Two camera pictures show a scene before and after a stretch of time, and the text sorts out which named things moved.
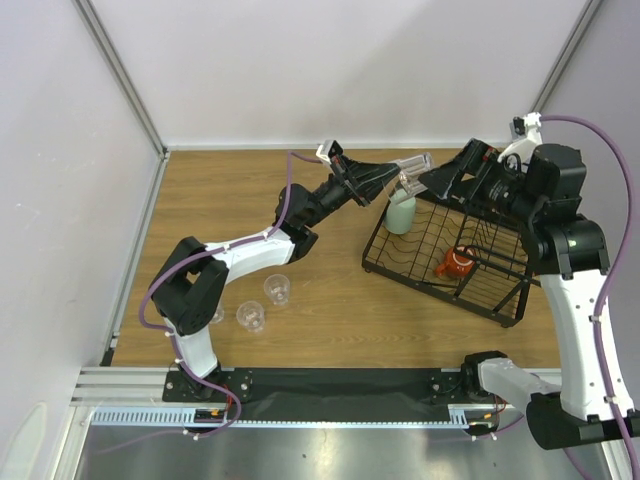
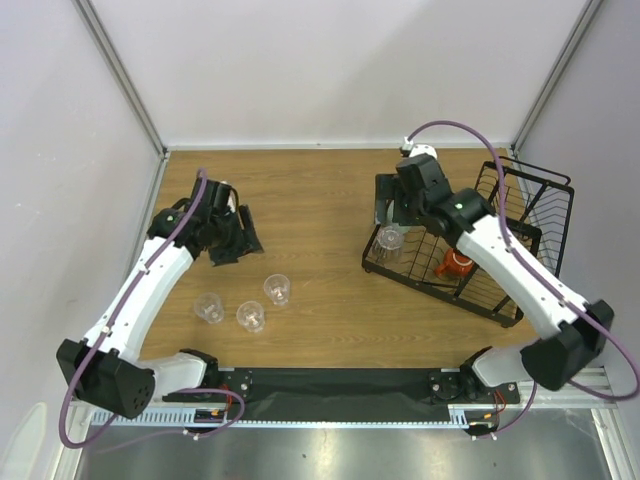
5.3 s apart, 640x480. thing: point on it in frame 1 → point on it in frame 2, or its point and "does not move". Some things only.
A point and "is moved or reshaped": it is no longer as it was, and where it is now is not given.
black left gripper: x=362 y=181 → x=244 y=243
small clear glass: x=277 y=287 does not move
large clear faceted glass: x=410 y=171 is moved or reshaped
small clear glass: x=250 y=314 does not move
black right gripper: x=470 y=170 → x=392 y=195
